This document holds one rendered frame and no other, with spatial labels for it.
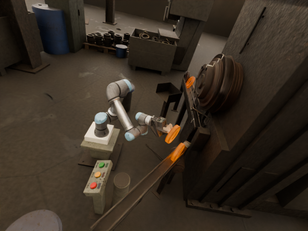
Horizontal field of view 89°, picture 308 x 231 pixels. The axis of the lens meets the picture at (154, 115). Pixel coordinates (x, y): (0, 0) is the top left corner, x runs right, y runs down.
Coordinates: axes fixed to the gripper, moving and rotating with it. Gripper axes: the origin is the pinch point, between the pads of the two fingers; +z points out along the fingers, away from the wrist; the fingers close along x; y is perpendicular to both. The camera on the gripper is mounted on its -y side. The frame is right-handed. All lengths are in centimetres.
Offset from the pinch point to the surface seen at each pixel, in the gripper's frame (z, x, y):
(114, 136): -72, -1, -37
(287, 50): 49, 23, 57
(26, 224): -44, -92, -31
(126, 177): -18.2, -35.2, -28.4
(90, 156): -92, -25, -60
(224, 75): 21, 30, 38
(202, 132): 14.2, 23.3, -8.5
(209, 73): 9, 34, 37
